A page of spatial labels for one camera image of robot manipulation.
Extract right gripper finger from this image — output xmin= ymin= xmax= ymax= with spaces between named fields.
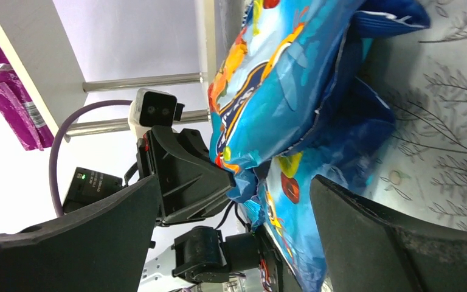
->
xmin=310 ymin=175 xmax=467 ymax=291

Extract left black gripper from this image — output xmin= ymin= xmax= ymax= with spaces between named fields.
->
xmin=0 ymin=126 xmax=235 ymax=291

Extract blue candy bag underneath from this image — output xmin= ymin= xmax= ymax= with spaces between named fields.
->
xmin=244 ymin=78 xmax=395 ymax=291

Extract purple grape candy bag front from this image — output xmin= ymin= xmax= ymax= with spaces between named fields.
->
xmin=0 ymin=65 xmax=54 ymax=151

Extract blue fruit candy bag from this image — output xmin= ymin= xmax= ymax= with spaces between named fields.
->
xmin=208 ymin=1 xmax=431 ymax=203

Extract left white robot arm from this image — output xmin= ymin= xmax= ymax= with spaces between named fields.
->
xmin=52 ymin=126 xmax=300 ymax=291

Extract white two-tier shelf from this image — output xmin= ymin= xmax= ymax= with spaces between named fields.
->
xmin=0 ymin=1 xmax=217 ymax=134

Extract floral table mat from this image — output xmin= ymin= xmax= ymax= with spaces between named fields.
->
xmin=362 ymin=1 xmax=467 ymax=231

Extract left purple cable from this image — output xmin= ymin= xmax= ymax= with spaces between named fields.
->
xmin=48 ymin=99 xmax=134 ymax=218

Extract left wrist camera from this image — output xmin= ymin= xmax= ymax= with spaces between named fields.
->
xmin=127 ymin=88 xmax=185 ymax=139

